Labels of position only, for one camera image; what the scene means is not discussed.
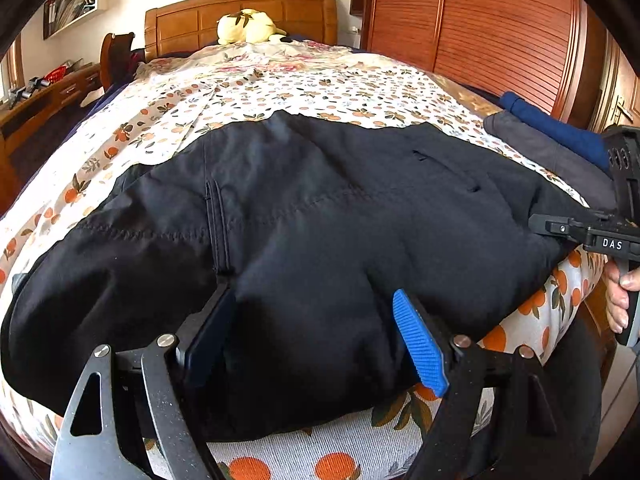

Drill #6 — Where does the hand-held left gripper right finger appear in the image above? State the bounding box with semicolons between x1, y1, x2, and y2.
391;288;558;480

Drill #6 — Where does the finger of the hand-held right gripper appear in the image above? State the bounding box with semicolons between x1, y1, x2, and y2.
528;212;601;251

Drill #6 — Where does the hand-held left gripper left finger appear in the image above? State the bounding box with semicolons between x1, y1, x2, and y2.
50;285;238;480

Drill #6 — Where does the black coat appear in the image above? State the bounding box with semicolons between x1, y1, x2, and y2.
0;110;601;443

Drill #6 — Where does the person's right hand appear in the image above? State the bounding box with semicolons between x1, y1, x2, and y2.
602;264;640;334

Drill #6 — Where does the folded grey cloth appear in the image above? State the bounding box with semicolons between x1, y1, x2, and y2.
482;110;621;211

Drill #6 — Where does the folded blue cloth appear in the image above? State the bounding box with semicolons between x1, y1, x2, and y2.
497;91;613;176

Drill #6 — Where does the tan bed cover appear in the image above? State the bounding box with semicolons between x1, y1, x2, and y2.
440;77;502;117

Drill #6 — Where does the wooden louvred wardrobe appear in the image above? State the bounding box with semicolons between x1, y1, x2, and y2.
350;0;608;126

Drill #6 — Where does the orange print blanket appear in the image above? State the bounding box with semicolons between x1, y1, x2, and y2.
0;40;608;480

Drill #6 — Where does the wooden desk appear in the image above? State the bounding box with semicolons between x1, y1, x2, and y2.
0;62;103;211

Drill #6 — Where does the pink floral blanket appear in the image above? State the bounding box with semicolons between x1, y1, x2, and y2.
135;40;361;81

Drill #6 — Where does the wooden chair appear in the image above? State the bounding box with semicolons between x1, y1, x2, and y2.
100;32;146;91

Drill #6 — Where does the yellow plush toy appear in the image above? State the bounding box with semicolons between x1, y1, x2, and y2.
216;8;288;46

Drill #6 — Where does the wooden bed headboard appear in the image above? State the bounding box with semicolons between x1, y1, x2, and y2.
144;0;337;61

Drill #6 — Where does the window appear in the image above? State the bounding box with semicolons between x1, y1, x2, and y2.
0;35;26;106

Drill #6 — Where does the row of books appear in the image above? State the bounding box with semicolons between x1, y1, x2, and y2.
44;0;93;36

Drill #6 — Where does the wooden door with handle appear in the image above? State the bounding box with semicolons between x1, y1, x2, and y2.
590;35;640;136

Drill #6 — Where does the white wall shelf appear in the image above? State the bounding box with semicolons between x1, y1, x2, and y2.
42;0;108;41

